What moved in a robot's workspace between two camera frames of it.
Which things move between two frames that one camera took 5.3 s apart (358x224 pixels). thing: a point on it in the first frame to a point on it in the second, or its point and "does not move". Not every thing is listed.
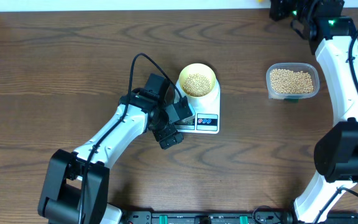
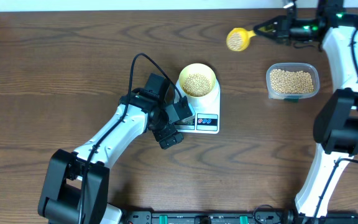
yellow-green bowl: [197, 79] does not move
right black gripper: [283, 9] to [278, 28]
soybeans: [287, 81] does not move
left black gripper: [161, 137] does not move
